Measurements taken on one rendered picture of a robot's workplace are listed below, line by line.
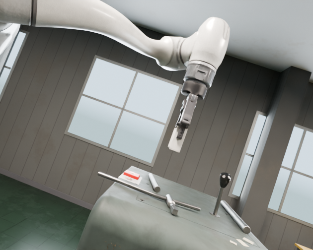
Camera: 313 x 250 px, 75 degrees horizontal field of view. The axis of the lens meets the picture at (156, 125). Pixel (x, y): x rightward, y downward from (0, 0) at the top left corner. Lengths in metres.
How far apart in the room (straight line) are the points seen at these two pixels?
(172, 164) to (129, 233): 2.83
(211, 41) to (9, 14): 0.48
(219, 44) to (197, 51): 0.07
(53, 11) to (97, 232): 0.45
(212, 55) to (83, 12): 0.36
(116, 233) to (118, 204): 0.06
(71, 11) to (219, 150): 3.12
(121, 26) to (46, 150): 3.43
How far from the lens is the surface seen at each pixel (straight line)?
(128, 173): 0.80
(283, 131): 3.44
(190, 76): 0.63
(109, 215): 0.52
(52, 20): 0.47
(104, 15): 0.49
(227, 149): 3.43
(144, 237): 0.52
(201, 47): 0.65
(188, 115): 0.55
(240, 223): 0.75
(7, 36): 0.60
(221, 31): 0.68
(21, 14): 0.46
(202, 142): 3.34
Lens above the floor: 1.43
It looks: 3 degrees up
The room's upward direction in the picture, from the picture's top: 20 degrees clockwise
